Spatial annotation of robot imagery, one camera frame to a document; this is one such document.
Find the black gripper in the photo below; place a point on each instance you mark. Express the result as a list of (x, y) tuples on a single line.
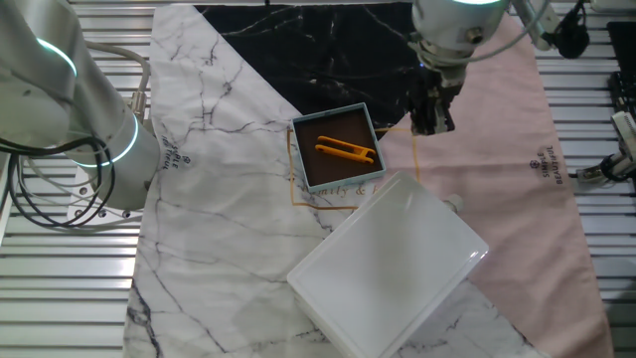
[(442, 89)]

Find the white drawer with white knob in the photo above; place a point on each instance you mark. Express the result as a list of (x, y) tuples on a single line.
[(453, 203)]

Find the white plastic drawer cabinet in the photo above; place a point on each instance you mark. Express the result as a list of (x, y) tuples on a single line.
[(387, 268)]

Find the orange plastic clip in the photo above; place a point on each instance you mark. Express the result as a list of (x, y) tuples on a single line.
[(343, 149)]

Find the light blue square tray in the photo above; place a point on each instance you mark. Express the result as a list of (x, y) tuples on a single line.
[(323, 171)]

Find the black rectangular device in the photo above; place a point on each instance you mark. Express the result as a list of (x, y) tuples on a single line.
[(623, 45)]

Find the marble pink black tablecloth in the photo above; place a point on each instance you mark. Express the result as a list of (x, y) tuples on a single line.
[(223, 199)]

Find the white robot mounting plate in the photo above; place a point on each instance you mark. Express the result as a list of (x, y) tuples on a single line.
[(79, 204)]

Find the small silver camera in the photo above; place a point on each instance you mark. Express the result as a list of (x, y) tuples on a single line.
[(627, 131)]

